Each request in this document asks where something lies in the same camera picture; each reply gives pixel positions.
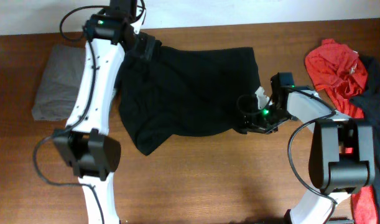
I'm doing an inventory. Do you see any black t-shirt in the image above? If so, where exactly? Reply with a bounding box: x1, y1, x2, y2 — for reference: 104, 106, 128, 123
119, 42, 260, 156

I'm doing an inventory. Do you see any grey folded garment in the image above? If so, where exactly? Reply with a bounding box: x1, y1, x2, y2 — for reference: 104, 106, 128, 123
31, 44, 86, 121

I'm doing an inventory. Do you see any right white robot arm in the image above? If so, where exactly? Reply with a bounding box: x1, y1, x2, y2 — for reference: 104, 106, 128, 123
236, 85, 375, 224

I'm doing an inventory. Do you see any dark navy garment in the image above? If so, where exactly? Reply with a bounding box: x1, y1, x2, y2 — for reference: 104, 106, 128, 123
350, 55, 380, 223

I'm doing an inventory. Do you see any red garment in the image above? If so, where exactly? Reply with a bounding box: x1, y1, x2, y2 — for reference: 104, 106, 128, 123
305, 39, 379, 224

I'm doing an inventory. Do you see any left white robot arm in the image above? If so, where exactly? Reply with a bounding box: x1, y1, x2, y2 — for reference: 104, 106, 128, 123
52, 4, 146, 223

